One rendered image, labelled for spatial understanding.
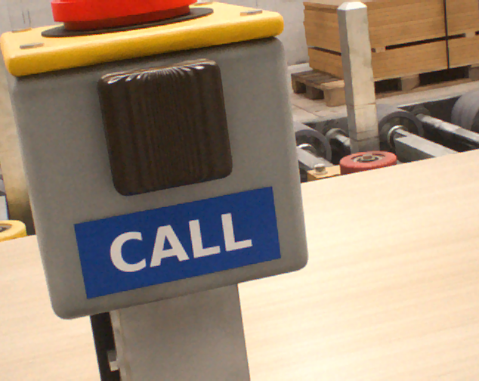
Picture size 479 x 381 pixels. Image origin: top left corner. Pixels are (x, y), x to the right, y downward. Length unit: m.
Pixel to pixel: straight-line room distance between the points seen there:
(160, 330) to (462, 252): 0.74
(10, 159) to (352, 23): 0.53
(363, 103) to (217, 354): 1.20
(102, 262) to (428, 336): 0.59
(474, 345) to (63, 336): 0.37
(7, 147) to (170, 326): 1.10
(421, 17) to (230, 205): 6.53
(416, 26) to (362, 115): 5.30
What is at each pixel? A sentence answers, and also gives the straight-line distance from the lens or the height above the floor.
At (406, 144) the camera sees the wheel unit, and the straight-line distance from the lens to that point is 1.80.
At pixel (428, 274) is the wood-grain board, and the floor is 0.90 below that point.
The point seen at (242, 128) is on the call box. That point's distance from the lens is 0.25.
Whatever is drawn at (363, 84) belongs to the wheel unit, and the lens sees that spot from 1.46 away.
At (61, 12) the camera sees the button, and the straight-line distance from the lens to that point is 0.26.
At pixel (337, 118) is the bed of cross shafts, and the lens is 2.02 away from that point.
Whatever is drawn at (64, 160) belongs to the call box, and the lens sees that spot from 0.24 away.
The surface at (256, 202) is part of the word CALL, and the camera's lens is 0.25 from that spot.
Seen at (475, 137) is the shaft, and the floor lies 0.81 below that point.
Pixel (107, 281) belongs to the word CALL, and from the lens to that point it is 0.25.
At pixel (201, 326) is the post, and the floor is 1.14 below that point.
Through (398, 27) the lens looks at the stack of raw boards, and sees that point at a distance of 6.70.
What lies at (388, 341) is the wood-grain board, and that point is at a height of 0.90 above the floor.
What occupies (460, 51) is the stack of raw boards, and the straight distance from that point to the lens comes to 6.92.
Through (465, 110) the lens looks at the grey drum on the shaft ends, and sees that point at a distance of 2.01.
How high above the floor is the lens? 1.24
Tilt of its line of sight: 15 degrees down
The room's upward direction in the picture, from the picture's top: 7 degrees counter-clockwise
